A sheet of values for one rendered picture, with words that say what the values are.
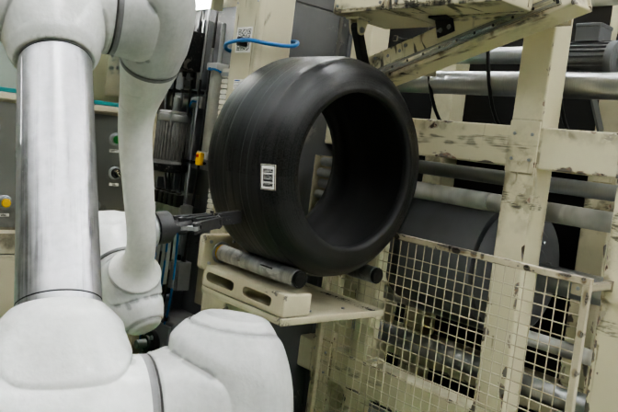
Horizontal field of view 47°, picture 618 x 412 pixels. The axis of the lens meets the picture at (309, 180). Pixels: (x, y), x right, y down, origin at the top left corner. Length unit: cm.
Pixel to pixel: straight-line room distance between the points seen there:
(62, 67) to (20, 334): 38
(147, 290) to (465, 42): 113
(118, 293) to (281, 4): 105
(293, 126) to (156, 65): 57
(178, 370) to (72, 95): 40
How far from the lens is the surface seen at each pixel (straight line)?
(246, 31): 211
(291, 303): 175
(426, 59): 212
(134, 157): 131
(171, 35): 114
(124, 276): 140
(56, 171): 93
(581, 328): 183
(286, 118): 167
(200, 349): 83
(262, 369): 84
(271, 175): 164
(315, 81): 172
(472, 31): 203
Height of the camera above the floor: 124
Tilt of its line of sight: 3 degrees down
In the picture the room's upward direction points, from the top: 7 degrees clockwise
